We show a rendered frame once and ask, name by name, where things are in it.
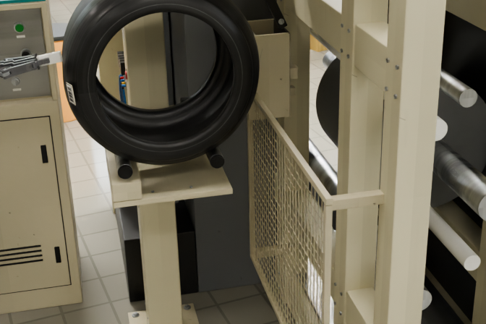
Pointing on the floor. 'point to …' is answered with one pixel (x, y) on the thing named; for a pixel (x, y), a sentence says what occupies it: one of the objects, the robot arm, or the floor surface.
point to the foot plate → (189, 314)
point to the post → (171, 261)
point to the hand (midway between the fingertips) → (50, 58)
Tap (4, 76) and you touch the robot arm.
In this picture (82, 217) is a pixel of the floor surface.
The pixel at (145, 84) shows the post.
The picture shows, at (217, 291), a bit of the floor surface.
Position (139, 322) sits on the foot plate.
